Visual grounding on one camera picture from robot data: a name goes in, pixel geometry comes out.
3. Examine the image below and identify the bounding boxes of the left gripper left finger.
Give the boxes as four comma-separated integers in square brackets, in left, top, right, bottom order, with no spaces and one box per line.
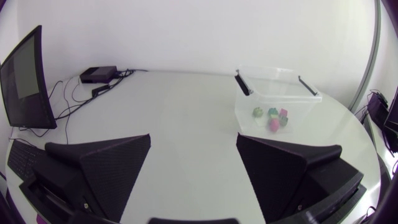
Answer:
[19,134,152,223]

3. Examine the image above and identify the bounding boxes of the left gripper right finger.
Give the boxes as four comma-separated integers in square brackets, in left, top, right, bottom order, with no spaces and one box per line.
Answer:
[236,133,364,223]

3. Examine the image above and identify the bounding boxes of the clear plastic container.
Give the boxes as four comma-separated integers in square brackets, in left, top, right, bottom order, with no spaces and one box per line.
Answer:
[233,64,323,135]

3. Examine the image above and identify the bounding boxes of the black keyboard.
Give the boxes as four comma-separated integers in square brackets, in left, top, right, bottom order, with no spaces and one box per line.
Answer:
[7,139,47,182]

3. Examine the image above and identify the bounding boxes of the black power brick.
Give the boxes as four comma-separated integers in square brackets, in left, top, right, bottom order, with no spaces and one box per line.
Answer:
[79,65,119,84]

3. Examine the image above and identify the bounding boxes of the dark screen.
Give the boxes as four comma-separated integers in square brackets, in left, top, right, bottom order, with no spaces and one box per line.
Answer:
[0,25,58,130]

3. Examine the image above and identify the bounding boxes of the dark box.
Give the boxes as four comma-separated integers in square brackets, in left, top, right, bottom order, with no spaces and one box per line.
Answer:
[366,92,389,131]

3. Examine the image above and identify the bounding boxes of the black cable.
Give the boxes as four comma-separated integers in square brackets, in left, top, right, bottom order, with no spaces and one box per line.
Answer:
[54,68,136,121]
[63,76,82,145]

